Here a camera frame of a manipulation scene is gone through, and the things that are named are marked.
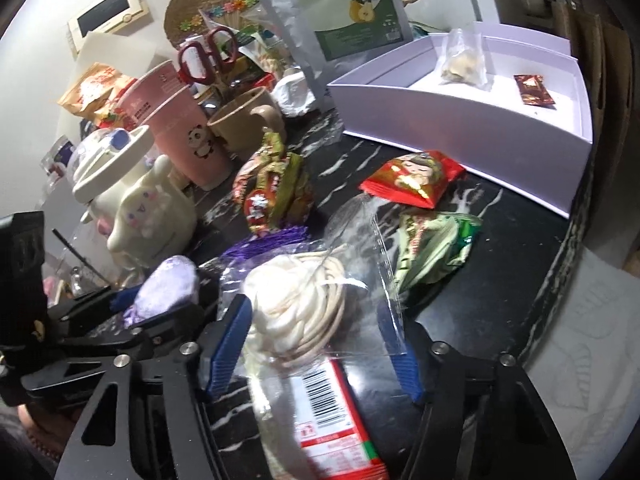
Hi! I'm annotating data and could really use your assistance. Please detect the red handled scissors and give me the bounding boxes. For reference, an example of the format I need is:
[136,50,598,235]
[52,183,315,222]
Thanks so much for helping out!
[178,26,240,86]

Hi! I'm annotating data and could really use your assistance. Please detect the clear bag with white rope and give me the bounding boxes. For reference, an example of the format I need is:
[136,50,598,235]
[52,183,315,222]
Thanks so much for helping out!
[219,194,406,419]

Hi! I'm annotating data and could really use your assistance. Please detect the lavender open gift box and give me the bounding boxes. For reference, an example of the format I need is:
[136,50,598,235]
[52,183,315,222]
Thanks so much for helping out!
[329,22,593,217]

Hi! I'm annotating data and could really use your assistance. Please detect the small framed chalkboard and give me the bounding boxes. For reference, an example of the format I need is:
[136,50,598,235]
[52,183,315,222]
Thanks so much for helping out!
[66,0,149,58]

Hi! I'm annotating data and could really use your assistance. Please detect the orange snack bag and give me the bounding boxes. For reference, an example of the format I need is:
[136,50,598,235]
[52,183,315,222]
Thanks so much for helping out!
[58,62,137,128]

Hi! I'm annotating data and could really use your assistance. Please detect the red cartoon snack packet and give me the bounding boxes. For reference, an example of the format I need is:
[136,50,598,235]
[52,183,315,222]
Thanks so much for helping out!
[359,150,465,209]

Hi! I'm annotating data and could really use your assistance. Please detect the round woven straw fan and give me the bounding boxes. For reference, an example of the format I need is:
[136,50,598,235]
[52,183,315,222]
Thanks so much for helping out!
[164,0,259,48]

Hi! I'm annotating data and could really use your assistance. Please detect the clear zip bag with snack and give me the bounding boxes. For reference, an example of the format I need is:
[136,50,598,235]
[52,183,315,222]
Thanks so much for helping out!
[436,28,489,90]

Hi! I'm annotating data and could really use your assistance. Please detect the pink panda tumbler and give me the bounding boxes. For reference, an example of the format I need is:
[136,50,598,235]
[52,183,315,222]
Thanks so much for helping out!
[116,61,232,191]

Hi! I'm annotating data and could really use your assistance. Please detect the red white snack packet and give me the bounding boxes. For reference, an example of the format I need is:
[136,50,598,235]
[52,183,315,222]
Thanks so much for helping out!
[285,358,388,480]

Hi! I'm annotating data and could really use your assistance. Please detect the green red snack bag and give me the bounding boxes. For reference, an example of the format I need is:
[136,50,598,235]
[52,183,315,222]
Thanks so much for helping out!
[232,127,314,236]

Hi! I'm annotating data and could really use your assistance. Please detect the small dark red sachet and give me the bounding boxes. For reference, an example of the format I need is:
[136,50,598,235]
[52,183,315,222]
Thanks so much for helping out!
[513,74,555,108]

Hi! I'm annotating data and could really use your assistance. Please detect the silver pear jasmine tea pouch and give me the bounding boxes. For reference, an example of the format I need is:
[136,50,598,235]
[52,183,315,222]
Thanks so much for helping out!
[258,0,413,110]

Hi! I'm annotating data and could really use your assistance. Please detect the green white snack packet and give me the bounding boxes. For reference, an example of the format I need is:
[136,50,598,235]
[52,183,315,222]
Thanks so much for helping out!
[395,209,483,296]

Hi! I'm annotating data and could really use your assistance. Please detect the cream cinnamoroll cup with lid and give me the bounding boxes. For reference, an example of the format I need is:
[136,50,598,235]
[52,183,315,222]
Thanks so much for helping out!
[70,126,196,269]

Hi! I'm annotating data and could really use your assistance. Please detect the beige ceramic mug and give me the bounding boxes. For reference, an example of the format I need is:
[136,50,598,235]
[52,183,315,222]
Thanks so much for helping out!
[207,87,286,162]

